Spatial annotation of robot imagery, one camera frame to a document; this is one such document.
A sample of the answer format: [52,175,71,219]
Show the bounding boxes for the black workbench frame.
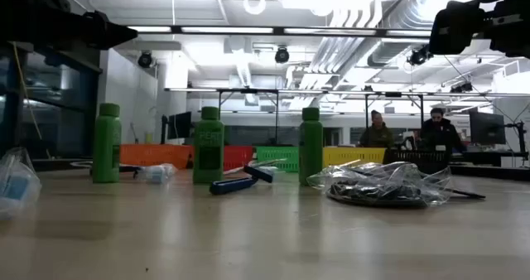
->
[164,87,530,148]

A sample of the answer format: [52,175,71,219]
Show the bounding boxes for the person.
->
[359,109,395,149]
[420,107,468,152]

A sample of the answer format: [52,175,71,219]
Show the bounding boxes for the black plastic basket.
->
[383,149,452,174]

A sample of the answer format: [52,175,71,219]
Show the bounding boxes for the silver ventilation duct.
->
[364,0,440,70]

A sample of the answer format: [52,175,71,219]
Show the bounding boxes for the orange plastic basket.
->
[119,143,195,170]

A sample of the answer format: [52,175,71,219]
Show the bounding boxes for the yellow plastic basket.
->
[322,147,387,168]

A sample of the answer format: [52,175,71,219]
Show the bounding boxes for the black hair ties in bag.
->
[306,160,453,209]

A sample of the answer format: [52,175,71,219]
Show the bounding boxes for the black computer monitor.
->
[160,111,193,145]
[469,110,507,146]

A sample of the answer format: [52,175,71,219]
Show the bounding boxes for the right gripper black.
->
[428,0,530,60]

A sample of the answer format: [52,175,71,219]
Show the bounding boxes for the dark glass cabinet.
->
[0,41,104,159]

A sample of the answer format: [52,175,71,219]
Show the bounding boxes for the black comb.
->
[449,187,486,200]

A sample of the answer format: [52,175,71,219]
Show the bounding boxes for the green plastic basket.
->
[255,146,301,173]

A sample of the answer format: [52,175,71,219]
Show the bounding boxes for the green travel shampoo bottle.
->
[192,106,225,185]
[92,103,123,185]
[298,107,324,186]

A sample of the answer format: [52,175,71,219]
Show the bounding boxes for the blue toothbrush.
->
[134,162,179,185]
[223,157,288,177]
[0,147,42,220]

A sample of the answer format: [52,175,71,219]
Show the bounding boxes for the white ring light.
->
[243,0,267,17]

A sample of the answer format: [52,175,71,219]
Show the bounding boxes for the red plastic basket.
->
[188,145,254,172]

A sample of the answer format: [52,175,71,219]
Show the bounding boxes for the dark office desk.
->
[449,149,530,182]

